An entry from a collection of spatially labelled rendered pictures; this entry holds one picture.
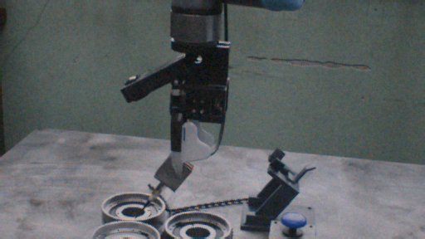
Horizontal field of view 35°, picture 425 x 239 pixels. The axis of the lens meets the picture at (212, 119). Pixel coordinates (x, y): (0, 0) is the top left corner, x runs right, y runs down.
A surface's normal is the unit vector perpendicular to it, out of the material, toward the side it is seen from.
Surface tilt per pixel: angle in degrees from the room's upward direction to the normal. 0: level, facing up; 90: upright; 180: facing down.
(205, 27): 90
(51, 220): 0
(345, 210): 0
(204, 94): 90
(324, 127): 90
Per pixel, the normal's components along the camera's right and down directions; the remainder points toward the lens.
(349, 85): -0.15, 0.31
